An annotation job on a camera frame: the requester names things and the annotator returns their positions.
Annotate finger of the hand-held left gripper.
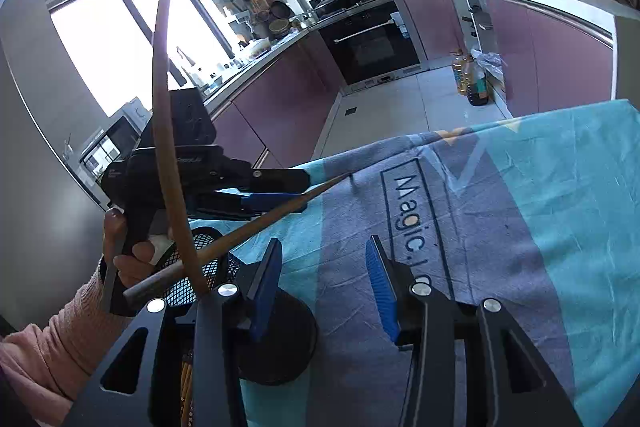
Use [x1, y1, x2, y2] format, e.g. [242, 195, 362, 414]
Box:
[249, 168, 312, 195]
[189, 192, 309, 222]

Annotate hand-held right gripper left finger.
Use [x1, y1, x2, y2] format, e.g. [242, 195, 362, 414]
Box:
[62, 237, 286, 427]

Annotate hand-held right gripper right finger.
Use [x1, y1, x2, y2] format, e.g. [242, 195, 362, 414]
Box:
[365, 234, 583, 427]

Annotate black mesh utensil cup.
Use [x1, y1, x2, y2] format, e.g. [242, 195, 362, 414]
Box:
[155, 224, 319, 427]

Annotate wooden chopstick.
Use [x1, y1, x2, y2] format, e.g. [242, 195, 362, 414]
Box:
[151, 0, 210, 297]
[124, 173, 352, 306]

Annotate bundle of chopsticks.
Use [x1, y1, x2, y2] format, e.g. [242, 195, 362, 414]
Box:
[180, 347, 196, 427]

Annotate person's left hand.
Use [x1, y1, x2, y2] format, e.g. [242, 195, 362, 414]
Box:
[101, 207, 175, 292]

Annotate pink lower cabinet run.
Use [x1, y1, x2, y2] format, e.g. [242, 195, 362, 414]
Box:
[207, 29, 346, 170]
[402, 0, 616, 118]

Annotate white microwave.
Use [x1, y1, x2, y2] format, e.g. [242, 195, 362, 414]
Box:
[77, 109, 151, 188]

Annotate kitchen faucet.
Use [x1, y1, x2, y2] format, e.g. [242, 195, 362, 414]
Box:
[172, 46, 196, 84]

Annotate teal and purple tablecloth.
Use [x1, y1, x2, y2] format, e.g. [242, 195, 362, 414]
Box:
[227, 99, 640, 427]

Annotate black built-in oven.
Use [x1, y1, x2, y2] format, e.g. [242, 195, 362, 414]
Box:
[317, 0, 422, 86]

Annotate kitchen window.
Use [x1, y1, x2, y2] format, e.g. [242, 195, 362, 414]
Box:
[47, 0, 241, 118]

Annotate yellow oil bottle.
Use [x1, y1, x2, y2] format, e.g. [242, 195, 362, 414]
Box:
[451, 49, 476, 96]

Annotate dark oil bottle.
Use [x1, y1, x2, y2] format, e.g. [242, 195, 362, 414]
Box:
[466, 57, 491, 108]

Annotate clear plastic bag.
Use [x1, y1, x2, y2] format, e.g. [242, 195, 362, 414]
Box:
[470, 49, 508, 80]

